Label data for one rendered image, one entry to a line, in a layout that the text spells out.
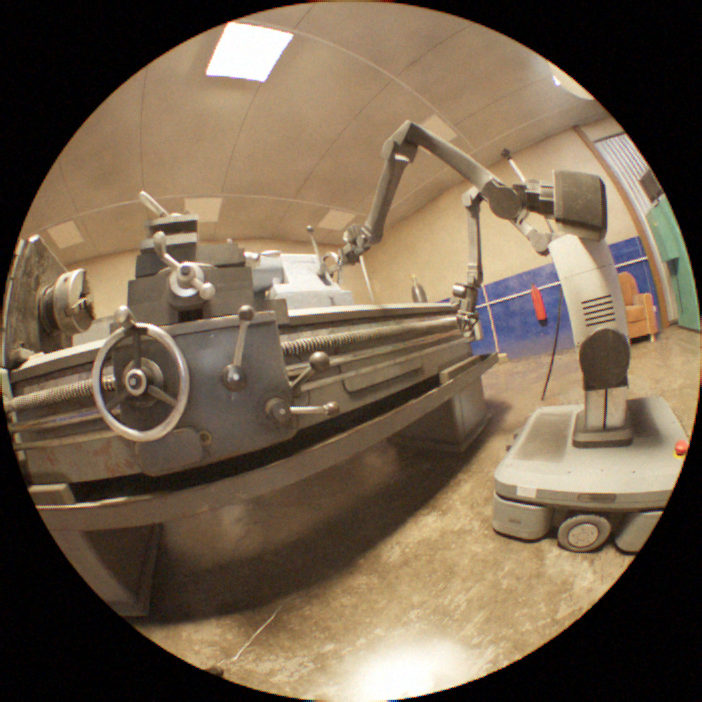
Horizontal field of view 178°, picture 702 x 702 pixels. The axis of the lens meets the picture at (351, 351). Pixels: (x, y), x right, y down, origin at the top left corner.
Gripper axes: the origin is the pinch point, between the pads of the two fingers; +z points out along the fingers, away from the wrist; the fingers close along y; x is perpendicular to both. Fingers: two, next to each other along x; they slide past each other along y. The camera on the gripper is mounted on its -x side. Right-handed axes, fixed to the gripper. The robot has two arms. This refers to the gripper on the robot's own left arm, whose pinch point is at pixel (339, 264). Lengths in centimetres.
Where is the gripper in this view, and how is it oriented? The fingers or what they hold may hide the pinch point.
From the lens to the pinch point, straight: 109.2
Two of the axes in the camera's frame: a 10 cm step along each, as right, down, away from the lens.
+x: 2.3, 9.7, -0.3
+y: -7.9, 1.7, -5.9
